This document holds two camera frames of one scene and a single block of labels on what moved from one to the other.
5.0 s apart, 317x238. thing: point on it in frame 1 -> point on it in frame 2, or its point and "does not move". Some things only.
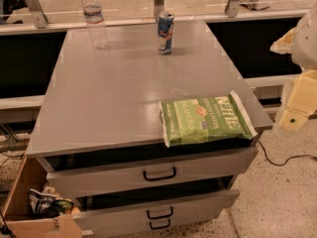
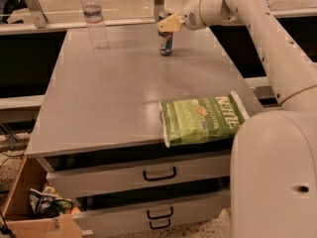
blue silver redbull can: (165, 22) does not move
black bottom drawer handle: (159, 227) does not move
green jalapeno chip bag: (204, 119) does not move
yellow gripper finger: (283, 46) -> (194, 16)
